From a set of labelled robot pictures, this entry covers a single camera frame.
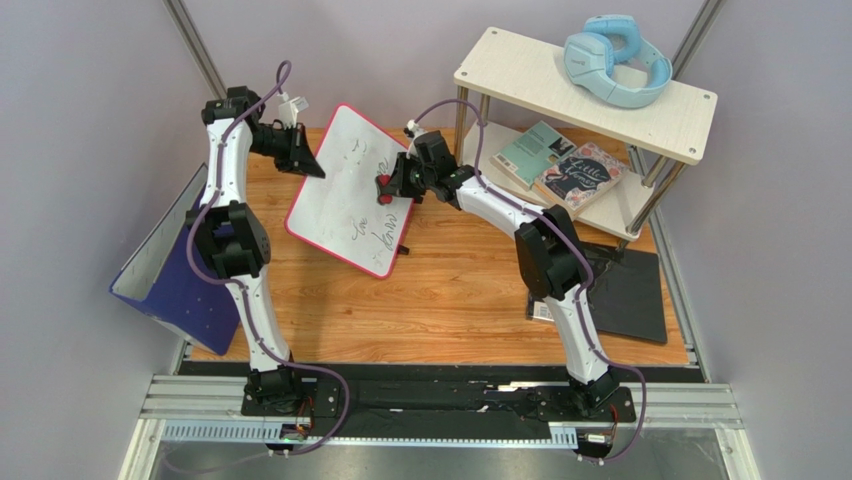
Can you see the pink-framed whiteboard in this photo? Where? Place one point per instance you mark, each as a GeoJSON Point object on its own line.
{"type": "Point", "coordinates": [339, 214]}

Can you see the blue ring binder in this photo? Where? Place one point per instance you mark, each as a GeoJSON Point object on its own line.
{"type": "Point", "coordinates": [157, 281]}

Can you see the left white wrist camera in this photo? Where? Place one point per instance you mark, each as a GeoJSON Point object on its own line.
{"type": "Point", "coordinates": [289, 109]}

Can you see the black tablet pad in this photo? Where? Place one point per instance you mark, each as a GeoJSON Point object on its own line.
{"type": "Point", "coordinates": [626, 298]}

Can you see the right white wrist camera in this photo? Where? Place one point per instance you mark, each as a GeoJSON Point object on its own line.
{"type": "Point", "coordinates": [413, 130]}

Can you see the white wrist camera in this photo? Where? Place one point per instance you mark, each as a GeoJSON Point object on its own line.
{"type": "Point", "coordinates": [289, 109]}
{"type": "Point", "coordinates": [413, 130]}

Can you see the teal book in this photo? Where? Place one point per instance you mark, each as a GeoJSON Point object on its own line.
{"type": "Point", "coordinates": [534, 151]}

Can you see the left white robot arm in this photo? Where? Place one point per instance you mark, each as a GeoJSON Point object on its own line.
{"type": "Point", "coordinates": [228, 245]}

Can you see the dark floral book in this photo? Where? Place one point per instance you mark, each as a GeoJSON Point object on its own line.
{"type": "Point", "coordinates": [581, 178]}

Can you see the light blue headphones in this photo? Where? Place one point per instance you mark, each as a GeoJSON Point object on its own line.
{"type": "Point", "coordinates": [606, 41]}

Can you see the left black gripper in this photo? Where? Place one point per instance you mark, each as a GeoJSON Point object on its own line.
{"type": "Point", "coordinates": [300, 157]}

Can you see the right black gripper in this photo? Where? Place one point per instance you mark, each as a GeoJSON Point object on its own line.
{"type": "Point", "coordinates": [399, 178]}

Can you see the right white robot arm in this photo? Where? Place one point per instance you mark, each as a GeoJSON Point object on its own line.
{"type": "Point", "coordinates": [550, 261]}

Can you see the red heart-shaped eraser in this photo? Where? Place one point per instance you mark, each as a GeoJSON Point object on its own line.
{"type": "Point", "coordinates": [384, 189]}

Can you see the white two-tier shelf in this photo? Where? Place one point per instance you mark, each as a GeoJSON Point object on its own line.
{"type": "Point", "coordinates": [527, 72]}

